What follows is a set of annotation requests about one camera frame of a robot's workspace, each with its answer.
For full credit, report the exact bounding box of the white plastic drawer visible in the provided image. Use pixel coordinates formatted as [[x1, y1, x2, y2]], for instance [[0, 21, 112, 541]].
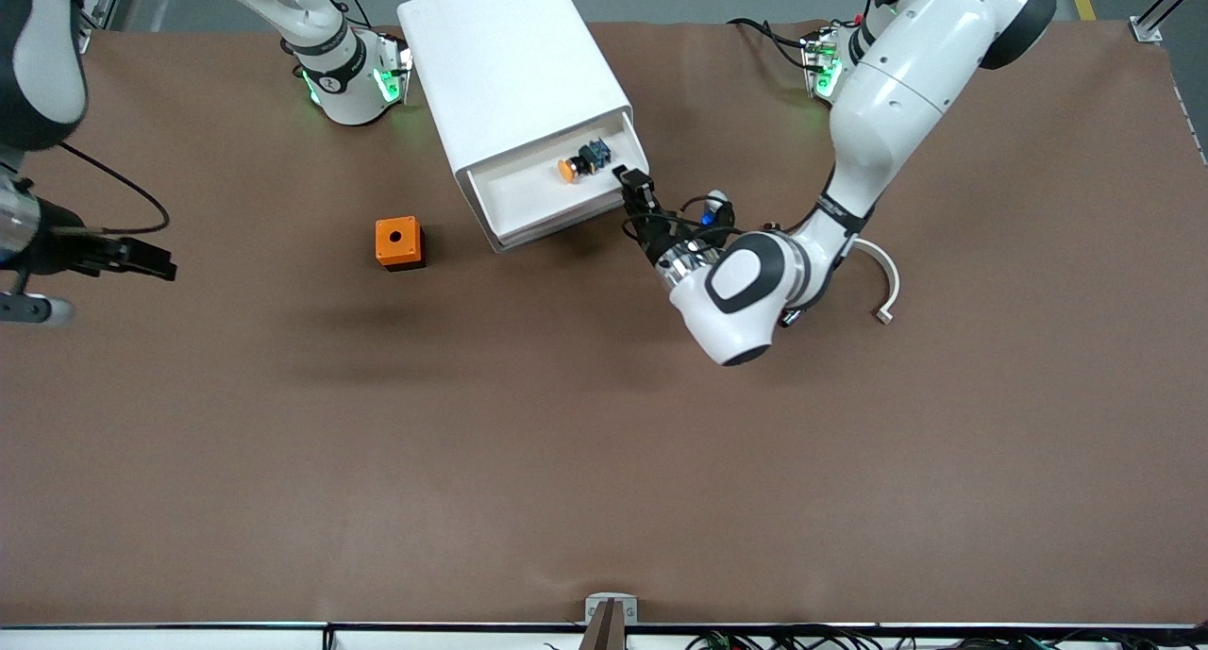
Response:
[[467, 110, 653, 249]]

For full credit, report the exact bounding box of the orange mushroom push button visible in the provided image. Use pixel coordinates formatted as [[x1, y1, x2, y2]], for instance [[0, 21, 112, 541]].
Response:
[[556, 138, 615, 185]]

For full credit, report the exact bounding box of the white drawer cabinet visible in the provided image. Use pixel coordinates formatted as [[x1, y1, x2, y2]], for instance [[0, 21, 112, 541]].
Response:
[[396, 0, 638, 253]]

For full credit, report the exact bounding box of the orange and black button box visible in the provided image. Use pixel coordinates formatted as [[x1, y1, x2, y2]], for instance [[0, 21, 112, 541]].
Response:
[[375, 216, 427, 272]]

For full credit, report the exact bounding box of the white curved plastic arc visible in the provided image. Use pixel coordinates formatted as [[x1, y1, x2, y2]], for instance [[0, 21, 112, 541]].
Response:
[[849, 238, 901, 325]]

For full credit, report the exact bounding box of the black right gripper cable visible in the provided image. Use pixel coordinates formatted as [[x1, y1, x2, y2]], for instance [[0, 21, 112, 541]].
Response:
[[57, 141, 172, 236]]

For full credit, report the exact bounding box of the black left arm base cable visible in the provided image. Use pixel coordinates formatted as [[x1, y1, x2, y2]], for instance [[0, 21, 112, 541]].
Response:
[[727, 16, 818, 71]]

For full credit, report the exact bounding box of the aluminium frame post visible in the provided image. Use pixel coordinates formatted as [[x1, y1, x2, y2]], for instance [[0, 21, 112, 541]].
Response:
[[80, 0, 128, 55], [1128, 0, 1208, 44]]

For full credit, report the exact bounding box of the grey bracket with brown post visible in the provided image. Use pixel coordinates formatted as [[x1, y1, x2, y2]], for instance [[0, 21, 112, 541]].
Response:
[[580, 592, 640, 650]]

